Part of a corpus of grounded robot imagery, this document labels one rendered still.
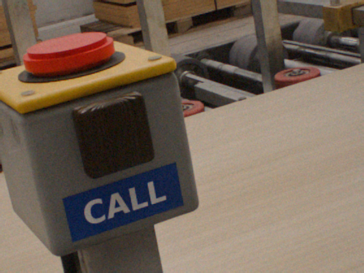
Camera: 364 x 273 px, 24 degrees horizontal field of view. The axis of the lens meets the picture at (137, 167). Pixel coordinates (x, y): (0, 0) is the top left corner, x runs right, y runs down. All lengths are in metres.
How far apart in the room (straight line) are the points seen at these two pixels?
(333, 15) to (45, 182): 1.44
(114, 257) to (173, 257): 0.54
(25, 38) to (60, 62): 1.13
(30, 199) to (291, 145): 0.86
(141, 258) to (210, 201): 0.67
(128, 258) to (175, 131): 0.07
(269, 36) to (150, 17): 0.25
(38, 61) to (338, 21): 1.41
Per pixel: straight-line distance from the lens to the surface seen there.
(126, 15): 6.73
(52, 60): 0.36
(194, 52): 2.20
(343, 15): 1.76
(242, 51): 2.13
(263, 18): 1.67
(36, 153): 0.35
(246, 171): 1.14
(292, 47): 2.19
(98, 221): 0.36
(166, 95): 0.36
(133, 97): 0.35
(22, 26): 1.49
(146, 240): 0.40
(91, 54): 0.36
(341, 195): 1.03
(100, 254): 0.39
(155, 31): 1.57
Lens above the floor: 1.30
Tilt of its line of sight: 19 degrees down
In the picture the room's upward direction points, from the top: 11 degrees counter-clockwise
